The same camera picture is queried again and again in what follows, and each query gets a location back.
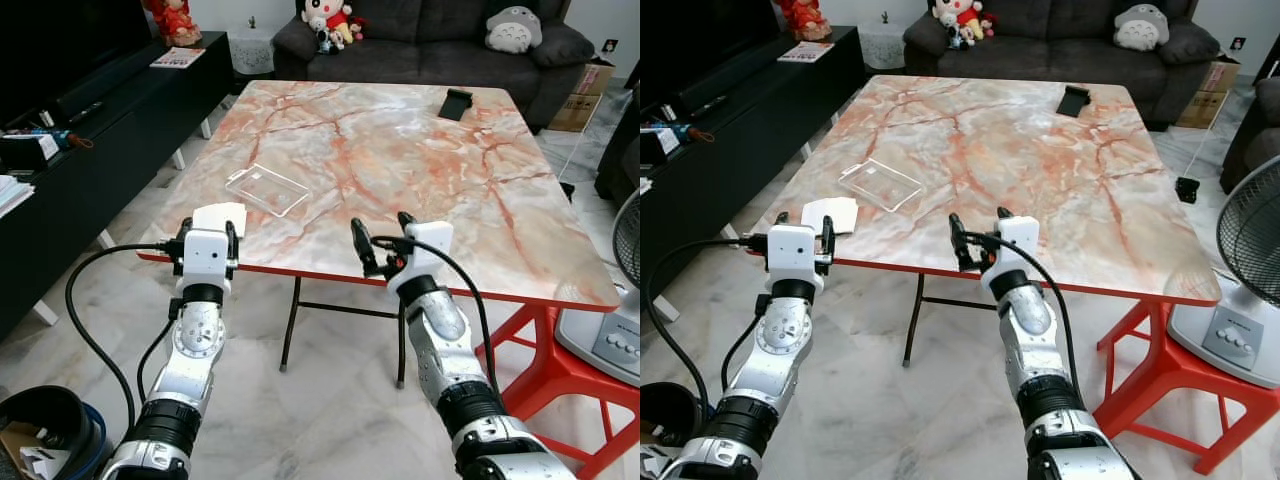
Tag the white lace side table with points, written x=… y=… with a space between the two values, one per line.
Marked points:
x=252 y=52
x=884 y=48

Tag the black television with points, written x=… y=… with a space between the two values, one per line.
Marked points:
x=700 y=40
x=60 y=45

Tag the red dressed doll figure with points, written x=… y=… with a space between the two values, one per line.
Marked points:
x=805 y=18
x=175 y=22

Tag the white floor fan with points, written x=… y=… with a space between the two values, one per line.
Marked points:
x=605 y=340
x=1225 y=340

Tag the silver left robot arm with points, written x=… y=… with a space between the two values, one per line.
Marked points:
x=780 y=340
x=195 y=340

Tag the small red plush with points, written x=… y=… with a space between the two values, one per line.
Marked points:
x=355 y=28
x=985 y=25

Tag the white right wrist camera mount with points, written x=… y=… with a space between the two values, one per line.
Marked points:
x=1015 y=250
x=425 y=255

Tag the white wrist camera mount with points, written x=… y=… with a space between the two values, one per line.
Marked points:
x=207 y=258
x=1015 y=250
x=425 y=255
x=792 y=255

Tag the black phone stand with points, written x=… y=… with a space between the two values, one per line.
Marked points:
x=1076 y=101
x=457 y=105

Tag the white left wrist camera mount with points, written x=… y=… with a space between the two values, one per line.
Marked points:
x=207 y=258
x=792 y=255

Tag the black white tissue box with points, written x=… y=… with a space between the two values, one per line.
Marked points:
x=28 y=150
x=662 y=140

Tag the dark grey sofa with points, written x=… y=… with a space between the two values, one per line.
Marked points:
x=420 y=60
x=1050 y=58

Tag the clear plastic tray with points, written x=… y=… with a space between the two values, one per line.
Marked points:
x=270 y=190
x=882 y=185

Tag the black metal table leg frame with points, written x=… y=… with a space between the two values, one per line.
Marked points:
x=914 y=315
x=292 y=320

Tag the cartoon boy plush doll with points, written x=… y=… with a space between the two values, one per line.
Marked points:
x=328 y=18
x=960 y=15

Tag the grey Totoro plush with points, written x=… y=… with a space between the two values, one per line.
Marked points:
x=1142 y=27
x=514 y=30

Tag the dark grey cushion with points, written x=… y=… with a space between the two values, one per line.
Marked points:
x=1192 y=42
x=562 y=45

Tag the dark armchair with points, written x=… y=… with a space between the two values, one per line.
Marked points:
x=1255 y=140

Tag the black rubbish bin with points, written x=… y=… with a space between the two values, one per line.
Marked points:
x=55 y=420
x=668 y=420

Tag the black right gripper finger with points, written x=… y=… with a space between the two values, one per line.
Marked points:
x=958 y=238
x=407 y=221
x=362 y=245
x=1005 y=216

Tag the black TV console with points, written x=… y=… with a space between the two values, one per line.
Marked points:
x=110 y=160
x=760 y=140

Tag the small black white plush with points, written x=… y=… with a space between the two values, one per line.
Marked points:
x=326 y=40
x=959 y=36

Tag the brown cardboard box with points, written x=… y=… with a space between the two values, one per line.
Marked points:
x=1210 y=92
x=585 y=95

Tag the white paper napkin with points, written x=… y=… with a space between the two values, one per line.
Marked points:
x=220 y=218
x=832 y=213

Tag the white paper stack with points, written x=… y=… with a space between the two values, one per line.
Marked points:
x=14 y=195

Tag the black remote control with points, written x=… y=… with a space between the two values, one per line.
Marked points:
x=709 y=106
x=87 y=112

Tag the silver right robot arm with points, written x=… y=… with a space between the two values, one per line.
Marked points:
x=445 y=340
x=1030 y=330

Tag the red white magazine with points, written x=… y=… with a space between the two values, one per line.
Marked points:
x=178 y=58
x=806 y=53

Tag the black power adapter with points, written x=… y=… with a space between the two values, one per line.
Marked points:
x=1187 y=190
x=567 y=190

